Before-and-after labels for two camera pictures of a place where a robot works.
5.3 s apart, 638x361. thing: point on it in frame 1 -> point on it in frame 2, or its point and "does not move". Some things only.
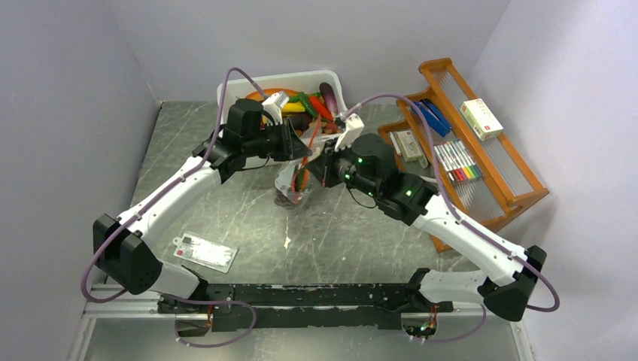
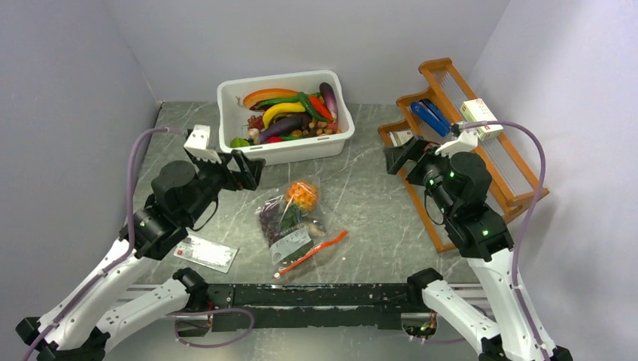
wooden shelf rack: [447, 131] does not move
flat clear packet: [205, 252] does not move
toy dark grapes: [281, 199] -> [270, 213]
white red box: [481, 119] does not move
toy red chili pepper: [321, 107] does not move
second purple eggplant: [329, 98] does not move
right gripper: [327, 161] -> [394, 156]
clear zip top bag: [292, 180] -> [298, 238]
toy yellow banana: [293, 107] does not move
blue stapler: [433, 117] does not move
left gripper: [293, 147] -> [249, 173]
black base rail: [268, 307] does not move
